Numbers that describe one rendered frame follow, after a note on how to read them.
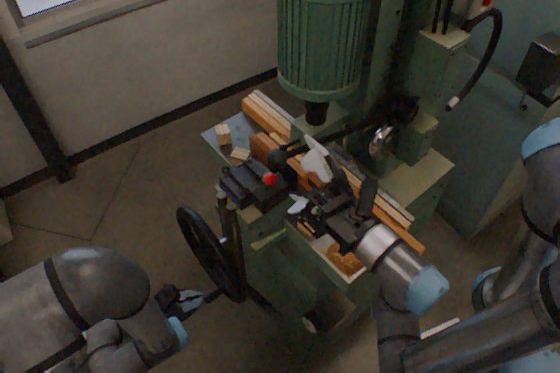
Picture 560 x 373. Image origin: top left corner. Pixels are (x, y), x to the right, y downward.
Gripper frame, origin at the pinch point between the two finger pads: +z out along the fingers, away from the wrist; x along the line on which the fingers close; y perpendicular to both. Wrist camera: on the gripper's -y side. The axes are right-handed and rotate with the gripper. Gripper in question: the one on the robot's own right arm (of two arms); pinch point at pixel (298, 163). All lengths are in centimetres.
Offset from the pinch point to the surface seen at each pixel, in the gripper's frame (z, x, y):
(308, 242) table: -4.7, 23.3, -4.9
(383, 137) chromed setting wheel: -1.4, 2.7, -26.4
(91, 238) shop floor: 100, 122, 20
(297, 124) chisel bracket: 13.8, 4.7, -13.2
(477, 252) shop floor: -28, 91, -118
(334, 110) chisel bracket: 11.9, 2.6, -23.1
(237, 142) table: 31.9, 22.6, -10.9
